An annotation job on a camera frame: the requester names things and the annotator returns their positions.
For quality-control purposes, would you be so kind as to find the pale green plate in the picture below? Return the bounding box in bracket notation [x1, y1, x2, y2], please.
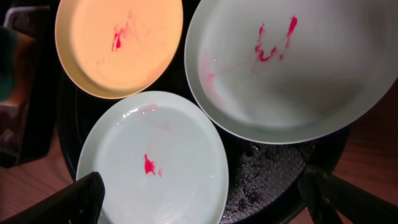
[184, 0, 397, 144]

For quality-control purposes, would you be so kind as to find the yellow plate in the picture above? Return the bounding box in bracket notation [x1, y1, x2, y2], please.
[55, 0, 183, 99]

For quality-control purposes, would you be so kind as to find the black rectangular tray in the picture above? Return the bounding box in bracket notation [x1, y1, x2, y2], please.
[1, 1, 60, 168]

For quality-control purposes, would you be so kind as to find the light blue plate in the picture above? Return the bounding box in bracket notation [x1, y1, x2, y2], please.
[76, 91, 229, 223]

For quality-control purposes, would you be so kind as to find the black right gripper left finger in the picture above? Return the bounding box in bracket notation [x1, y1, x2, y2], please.
[1, 172, 105, 224]

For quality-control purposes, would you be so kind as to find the round black tray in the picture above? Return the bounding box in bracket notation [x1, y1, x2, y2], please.
[70, 1, 348, 223]

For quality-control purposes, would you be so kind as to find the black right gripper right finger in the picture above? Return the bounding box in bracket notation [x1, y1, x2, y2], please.
[298, 165, 397, 223]

